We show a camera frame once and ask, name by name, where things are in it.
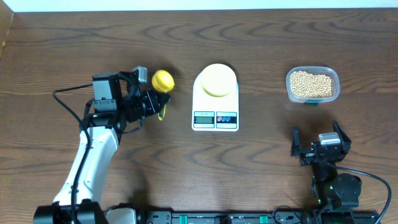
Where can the white digital kitchen scale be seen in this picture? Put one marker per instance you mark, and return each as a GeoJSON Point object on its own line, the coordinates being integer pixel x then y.
{"type": "Point", "coordinates": [212, 113]}

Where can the clear plastic container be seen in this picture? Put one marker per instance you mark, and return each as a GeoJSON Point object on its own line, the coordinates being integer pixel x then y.
{"type": "Point", "coordinates": [316, 70]}

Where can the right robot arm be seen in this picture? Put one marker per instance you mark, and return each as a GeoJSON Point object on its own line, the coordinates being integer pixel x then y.
{"type": "Point", "coordinates": [337, 194]}

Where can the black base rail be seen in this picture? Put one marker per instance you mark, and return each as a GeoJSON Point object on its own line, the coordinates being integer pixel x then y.
{"type": "Point", "coordinates": [280, 216]}

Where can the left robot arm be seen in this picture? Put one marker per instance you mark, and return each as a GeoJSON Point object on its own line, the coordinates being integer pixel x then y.
{"type": "Point", "coordinates": [118, 100]}

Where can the soybeans in container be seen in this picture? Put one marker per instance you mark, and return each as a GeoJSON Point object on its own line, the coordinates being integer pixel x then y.
{"type": "Point", "coordinates": [308, 85]}

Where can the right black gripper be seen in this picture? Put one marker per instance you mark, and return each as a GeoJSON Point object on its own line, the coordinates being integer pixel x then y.
{"type": "Point", "coordinates": [307, 156]}

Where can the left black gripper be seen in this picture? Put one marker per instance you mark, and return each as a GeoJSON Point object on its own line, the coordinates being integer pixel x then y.
{"type": "Point", "coordinates": [151, 106]}

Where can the pale yellow bowl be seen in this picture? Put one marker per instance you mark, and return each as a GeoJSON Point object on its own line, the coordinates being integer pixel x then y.
{"type": "Point", "coordinates": [218, 80]}

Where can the yellow measuring scoop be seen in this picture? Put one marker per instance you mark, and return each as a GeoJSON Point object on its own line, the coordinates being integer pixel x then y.
{"type": "Point", "coordinates": [163, 82]}

